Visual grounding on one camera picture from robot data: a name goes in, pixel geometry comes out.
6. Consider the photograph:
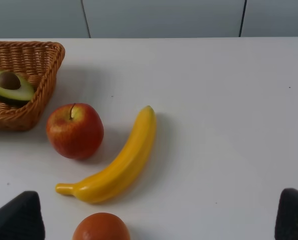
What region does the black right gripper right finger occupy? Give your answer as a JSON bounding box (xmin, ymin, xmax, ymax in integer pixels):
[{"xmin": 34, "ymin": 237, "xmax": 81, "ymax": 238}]
[{"xmin": 274, "ymin": 188, "xmax": 298, "ymax": 240}]

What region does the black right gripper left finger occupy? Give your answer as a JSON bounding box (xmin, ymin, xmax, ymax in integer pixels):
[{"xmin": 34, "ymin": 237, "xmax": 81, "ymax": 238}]
[{"xmin": 0, "ymin": 191, "xmax": 46, "ymax": 240}]

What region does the halved avocado with pit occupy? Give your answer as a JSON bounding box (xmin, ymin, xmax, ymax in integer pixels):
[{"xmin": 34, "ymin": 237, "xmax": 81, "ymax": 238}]
[{"xmin": 0, "ymin": 70, "xmax": 35, "ymax": 107}]

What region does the brown wicker basket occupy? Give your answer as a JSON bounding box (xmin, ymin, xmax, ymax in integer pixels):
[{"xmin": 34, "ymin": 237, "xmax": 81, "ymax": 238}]
[{"xmin": 0, "ymin": 41, "xmax": 65, "ymax": 131}]

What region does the orange red peach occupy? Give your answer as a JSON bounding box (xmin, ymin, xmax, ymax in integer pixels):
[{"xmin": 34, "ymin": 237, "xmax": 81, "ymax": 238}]
[{"xmin": 72, "ymin": 212, "xmax": 131, "ymax": 240}]

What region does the yellow banana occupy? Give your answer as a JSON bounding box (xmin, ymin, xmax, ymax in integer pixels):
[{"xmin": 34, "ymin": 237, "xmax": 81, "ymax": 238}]
[{"xmin": 55, "ymin": 105, "xmax": 157, "ymax": 204}]

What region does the red apple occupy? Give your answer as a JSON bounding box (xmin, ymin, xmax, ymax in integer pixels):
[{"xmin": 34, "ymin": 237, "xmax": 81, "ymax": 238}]
[{"xmin": 46, "ymin": 103, "xmax": 104, "ymax": 161}]

